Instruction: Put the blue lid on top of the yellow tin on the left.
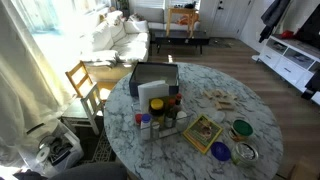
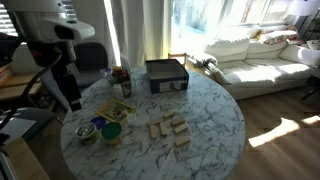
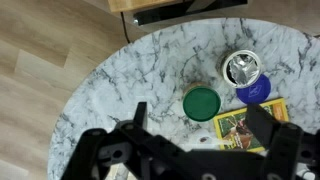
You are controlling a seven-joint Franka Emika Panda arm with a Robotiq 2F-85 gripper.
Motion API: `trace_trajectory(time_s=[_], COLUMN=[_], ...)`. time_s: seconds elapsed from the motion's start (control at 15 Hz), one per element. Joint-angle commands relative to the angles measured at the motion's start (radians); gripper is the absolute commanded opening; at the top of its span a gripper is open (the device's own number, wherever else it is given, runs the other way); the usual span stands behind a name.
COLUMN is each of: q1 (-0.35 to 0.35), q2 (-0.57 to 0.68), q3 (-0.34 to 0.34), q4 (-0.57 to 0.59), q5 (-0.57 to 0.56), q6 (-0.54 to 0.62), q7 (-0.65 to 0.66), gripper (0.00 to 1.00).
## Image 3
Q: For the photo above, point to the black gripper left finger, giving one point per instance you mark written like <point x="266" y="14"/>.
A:
<point x="100" y="150"/>

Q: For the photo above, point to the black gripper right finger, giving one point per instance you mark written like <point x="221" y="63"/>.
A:
<point x="283" y="146"/>

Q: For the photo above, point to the blue plastic lid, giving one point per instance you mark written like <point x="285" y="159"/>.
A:
<point x="258" y="93"/>

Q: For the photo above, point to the yellow tin with foil seal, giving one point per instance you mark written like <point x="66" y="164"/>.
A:
<point x="241" y="68"/>

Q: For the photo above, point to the green round lid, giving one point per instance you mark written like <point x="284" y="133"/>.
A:
<point x="201" y="103"/>

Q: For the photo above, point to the yellow dog magazine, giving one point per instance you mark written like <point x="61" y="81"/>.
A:
<point x="230" y="125"/>

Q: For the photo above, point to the white plastic scoop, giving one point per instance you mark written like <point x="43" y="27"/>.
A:
<point x="213" y="142"/>

